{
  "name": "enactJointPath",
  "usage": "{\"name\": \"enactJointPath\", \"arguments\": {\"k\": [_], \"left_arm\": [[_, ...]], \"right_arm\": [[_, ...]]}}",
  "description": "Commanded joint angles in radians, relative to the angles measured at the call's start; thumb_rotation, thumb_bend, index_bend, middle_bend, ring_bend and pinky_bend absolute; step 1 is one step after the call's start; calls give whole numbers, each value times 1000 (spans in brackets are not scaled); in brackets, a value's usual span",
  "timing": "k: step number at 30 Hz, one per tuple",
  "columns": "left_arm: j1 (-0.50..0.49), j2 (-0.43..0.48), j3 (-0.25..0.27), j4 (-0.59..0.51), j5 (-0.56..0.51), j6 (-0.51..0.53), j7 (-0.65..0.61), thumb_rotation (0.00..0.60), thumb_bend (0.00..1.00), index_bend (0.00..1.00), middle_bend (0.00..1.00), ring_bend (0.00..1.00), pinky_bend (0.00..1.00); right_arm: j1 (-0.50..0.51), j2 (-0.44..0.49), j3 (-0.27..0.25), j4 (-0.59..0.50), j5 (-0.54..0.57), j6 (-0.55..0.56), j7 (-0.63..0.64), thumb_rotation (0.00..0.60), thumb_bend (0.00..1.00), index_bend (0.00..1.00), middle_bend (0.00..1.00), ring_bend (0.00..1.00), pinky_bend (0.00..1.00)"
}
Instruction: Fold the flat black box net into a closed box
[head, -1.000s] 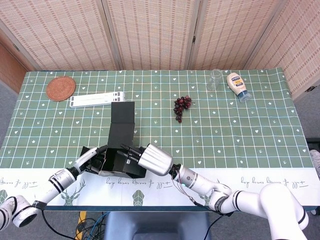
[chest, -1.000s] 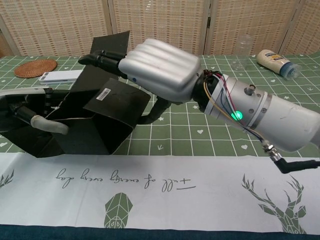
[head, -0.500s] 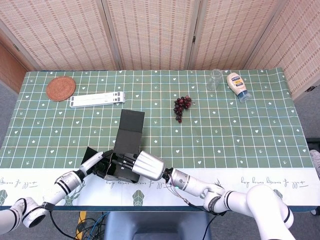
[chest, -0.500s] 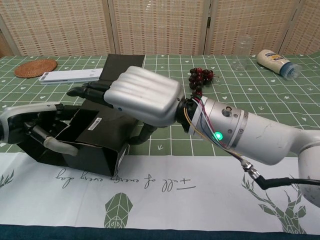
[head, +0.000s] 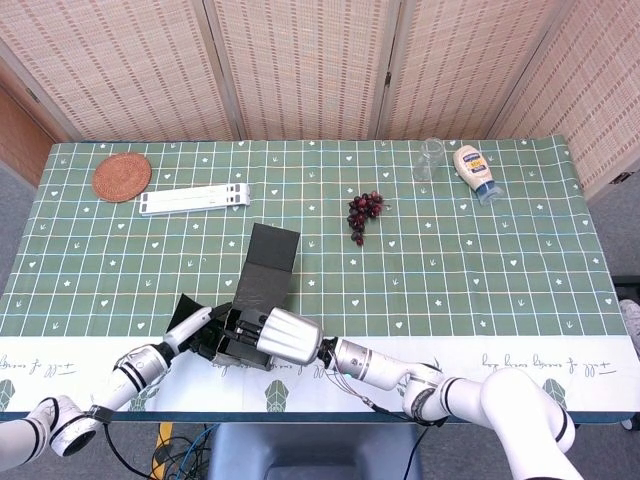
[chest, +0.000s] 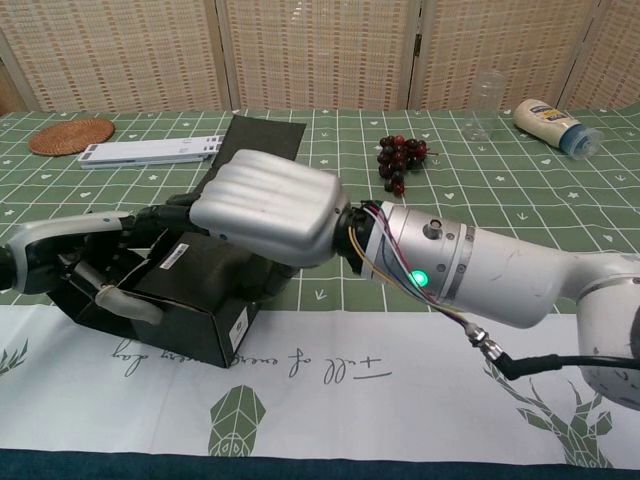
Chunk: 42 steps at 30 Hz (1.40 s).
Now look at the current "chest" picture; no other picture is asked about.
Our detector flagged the black cardboard box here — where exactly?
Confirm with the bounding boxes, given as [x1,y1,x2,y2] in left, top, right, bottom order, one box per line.
[47,113,307,370]

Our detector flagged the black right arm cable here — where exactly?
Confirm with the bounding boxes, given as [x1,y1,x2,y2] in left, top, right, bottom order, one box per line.
[464,319,640,384]

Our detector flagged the right wrist coloured wires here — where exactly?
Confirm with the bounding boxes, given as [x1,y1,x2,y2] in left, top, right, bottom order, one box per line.
[349,199,474,326]

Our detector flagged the clear glass cup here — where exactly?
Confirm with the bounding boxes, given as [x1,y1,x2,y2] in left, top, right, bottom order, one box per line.
[462,69,506,140]

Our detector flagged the green checked tablecloth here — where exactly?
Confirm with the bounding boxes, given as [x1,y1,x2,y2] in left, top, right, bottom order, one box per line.
[0,107,640,459]

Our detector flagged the mayonnaise squeeze bottle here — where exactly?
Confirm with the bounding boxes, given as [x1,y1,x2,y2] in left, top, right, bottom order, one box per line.
[513,98,601,161]

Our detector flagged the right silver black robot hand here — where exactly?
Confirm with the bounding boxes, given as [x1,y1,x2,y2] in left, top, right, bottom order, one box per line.
[188,148,350,299]

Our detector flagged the dark red grape bunch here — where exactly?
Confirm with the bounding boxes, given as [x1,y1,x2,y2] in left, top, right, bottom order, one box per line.
[375,134,430,196]

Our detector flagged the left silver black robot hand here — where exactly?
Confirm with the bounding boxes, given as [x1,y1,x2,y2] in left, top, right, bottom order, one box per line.
[0,192,211,326]

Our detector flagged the white rectangular device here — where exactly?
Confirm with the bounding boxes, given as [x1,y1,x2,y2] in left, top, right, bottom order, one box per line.
[78,133,224,171]

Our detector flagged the bamboo folding screen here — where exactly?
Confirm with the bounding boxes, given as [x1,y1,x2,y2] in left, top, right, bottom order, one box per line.
[0,0,640,114]

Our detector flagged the round woven rattan coaster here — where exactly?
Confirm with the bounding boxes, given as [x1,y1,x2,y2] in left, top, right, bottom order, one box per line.
[28,118,116,158]

